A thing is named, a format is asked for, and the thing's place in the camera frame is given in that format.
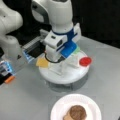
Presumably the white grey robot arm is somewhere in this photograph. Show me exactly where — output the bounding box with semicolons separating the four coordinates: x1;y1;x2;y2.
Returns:
0;0;81;63

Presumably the white divided round tray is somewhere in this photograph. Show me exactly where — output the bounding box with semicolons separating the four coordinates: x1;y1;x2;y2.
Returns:
39;49;90;84

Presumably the yellow cheese slice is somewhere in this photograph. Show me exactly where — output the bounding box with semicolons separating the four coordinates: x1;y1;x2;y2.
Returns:
36;58;49;68

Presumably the white paper plate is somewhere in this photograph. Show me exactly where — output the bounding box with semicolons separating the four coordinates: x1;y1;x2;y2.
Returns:
50;94;102;120

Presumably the blue orange background device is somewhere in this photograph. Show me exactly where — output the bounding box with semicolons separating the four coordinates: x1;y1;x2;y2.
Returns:
0;60;15;85

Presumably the red tomato slice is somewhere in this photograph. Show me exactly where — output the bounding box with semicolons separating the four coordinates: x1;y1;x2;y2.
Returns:
79;57;92;67

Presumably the brown round meat patty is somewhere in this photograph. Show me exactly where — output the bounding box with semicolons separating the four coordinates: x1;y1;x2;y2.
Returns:
70;105;87;120

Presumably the green lettuce piece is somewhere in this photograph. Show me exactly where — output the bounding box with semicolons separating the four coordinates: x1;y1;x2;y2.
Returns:
73;47;80;54

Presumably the toasted bread slice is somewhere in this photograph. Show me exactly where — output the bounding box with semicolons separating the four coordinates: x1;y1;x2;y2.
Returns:
65;112;74;120

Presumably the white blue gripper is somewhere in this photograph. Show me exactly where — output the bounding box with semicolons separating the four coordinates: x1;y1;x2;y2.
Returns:
44;23;81;63

